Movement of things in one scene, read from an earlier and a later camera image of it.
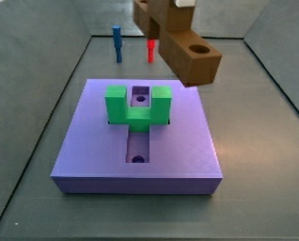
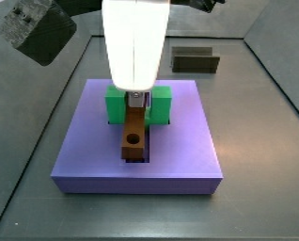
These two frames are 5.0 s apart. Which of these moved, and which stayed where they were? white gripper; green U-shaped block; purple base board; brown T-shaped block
Moved: white gripper; brown T-shaped block
Stayed: purple base board; green U-shaped block
